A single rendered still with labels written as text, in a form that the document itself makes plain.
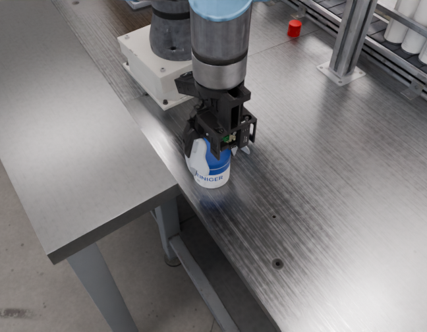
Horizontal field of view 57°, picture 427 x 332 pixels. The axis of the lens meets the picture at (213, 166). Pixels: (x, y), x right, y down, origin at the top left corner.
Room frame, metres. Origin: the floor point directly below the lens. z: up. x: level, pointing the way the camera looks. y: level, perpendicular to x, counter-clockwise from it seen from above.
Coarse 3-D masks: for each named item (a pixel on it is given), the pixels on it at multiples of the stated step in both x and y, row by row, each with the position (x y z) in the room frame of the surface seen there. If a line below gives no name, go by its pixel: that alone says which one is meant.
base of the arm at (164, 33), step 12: (156, 12) 0.74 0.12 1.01; (156, 24) 0.74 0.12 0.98; (168, 24) 0.72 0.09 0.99; (180, 24) 0.72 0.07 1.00; (156, 36) 0.73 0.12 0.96; (168, 36) 0.72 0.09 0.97; (180, 36) 0.71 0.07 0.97; (156, 48) 0.73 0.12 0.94; (168, 48) 0.71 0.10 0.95; (180, 48) 0.71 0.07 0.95; (180, 60) 0.70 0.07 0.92
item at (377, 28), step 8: (312, 0) 1.05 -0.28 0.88; (320, 0) 1.04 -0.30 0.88; (328, 0) 1.04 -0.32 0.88; (336, 0) 1.04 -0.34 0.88; (344, 0) 1.04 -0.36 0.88; (328, 8) 1.00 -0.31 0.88; (336, 8) 1.00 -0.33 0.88; (344, 8) 1.00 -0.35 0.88; (376, 24) 0.92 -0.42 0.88; (384, 24) 0.92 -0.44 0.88; (368, 32) 0.88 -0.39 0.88; (376, 32) 0.88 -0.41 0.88; (384, 32) 0.88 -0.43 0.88; (376, 40) 0.85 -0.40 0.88; (384, 40) 0.85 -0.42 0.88; (392, 48) 0.81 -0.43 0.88; (400, 48) 0.81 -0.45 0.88; (400, 56) 0.78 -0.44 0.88; (408, 56) 0.78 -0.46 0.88; (416, 56) 0.78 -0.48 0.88; (416, 64) 0.75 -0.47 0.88; (424, 72) 0.72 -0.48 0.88
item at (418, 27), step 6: (378, 6) 0.87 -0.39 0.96; (384, 6) 0.86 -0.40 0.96; (384, 12) 0.85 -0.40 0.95; (390, 12) 0.84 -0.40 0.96; (396, 12) 0.83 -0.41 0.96; (396, 18) 0.82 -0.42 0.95; (402, 18) 0.81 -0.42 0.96; (408, 18) 0.80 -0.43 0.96; (408, 24) 0.79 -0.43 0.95; (414, 24) 0.78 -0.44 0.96; (420, 24) 0.78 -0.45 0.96; (414, 30) 0.78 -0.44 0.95; (420, 30) 0.76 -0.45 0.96; (426, 30) 0.76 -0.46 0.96; (426, 36) 0.75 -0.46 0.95
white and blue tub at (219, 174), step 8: (208, 144) 0.48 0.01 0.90; (208, 152) 0.46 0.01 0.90; (224, 152) 0.46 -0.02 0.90; (208, 160) 0.44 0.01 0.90; (216, 160) 0.44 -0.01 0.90; (224, 160) 0.44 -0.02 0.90; (216, 168) 0.43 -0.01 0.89; (224, 168) 0.44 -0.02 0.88; (200, 176) 0.44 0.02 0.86; (208, 176) 0.43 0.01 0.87; (216, 176) 0.43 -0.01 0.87; (224, 176) 0.44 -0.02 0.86; (200, 184) 0.44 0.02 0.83; (208, 184) 0.43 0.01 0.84; (216, 184) 0.43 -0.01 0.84
